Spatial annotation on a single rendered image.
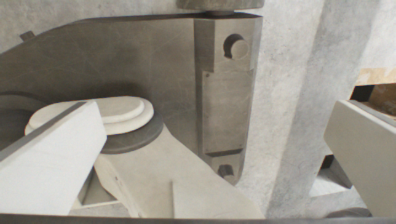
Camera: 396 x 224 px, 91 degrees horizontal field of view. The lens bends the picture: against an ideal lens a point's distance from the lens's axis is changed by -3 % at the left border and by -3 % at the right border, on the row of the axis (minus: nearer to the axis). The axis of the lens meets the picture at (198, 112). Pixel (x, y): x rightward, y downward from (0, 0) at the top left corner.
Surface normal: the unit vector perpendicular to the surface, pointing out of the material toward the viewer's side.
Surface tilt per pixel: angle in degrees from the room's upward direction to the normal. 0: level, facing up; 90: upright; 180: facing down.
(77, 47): 0
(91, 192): 90
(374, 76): 0
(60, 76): 0
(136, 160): 90
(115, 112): 90
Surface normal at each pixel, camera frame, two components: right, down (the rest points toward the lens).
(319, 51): 0.18, 0.50
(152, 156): -0.02, -0.86
